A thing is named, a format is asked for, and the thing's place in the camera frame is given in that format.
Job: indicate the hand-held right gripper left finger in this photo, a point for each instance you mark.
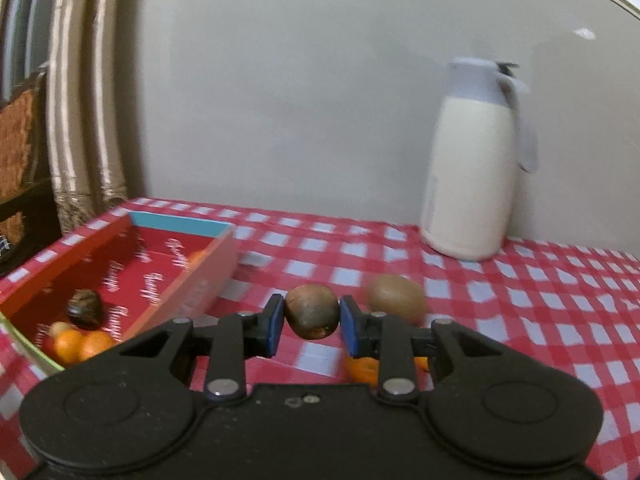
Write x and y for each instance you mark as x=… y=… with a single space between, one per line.
x=274 y=325

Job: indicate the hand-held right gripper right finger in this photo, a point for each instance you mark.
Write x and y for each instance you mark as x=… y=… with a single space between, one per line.
x=350 y=325

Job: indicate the dark brown passion fruit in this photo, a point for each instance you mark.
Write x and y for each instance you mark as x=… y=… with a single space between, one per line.
x=312 y=312

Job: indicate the brown kiwi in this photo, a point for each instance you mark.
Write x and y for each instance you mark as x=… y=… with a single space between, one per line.
x=397 y=297

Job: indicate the colourful cardboard box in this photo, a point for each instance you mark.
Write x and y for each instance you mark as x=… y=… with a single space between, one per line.
x=165 y=305

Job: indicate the cracked dark passion fruit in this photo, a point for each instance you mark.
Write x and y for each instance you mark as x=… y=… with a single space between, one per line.
x=85 y=307

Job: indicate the small orange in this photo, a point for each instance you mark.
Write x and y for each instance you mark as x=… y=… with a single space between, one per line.
x=67 y=347

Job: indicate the small yellow longan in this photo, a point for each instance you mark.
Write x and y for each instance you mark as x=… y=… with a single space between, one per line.
x=59 y=329

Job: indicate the red checkered tablecloth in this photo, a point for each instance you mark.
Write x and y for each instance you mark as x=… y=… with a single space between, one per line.
x=500 y=310

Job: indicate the cream and grey thermos jug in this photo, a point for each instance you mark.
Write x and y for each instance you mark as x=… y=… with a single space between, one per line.
x=470 y=185

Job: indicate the beige striped curtain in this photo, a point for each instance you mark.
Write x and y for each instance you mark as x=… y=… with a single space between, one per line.
x=75 y=110

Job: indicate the dark wooden chair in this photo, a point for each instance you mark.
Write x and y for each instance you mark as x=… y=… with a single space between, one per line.
x=20 y=135

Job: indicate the window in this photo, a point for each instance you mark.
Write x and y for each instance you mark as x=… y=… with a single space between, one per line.
x=20 y=35

